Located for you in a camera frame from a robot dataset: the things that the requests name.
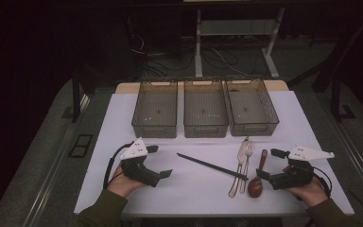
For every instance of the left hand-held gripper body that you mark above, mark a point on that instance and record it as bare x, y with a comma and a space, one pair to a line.
138, 171

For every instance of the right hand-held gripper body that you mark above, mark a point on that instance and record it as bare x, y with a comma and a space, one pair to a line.
296, 176

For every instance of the brown wooden spoon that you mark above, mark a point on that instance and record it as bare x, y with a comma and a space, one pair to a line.
255, 187

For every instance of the silver fork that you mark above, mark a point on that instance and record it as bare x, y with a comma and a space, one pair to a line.
249, 150

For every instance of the smoky clear plastic bin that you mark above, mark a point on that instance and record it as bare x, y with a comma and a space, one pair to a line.
156, 108
205, 108
249, 108

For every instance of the person's right hand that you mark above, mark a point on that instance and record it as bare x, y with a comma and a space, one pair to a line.
312, 192

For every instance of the person's left hand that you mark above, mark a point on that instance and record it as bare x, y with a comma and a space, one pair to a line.
121, 186

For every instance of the white table cover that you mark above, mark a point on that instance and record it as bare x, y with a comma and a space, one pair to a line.
195, 195

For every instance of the black metal stand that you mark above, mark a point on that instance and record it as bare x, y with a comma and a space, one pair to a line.
335, 97
76, 97

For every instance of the dark slanted stand leg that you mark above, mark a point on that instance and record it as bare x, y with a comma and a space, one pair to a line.
323, 80

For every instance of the metal floor rail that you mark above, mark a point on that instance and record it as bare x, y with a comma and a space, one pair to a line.
359, 164
53, 176

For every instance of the white metal desk frame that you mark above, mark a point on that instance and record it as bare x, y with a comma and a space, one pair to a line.
198, 47

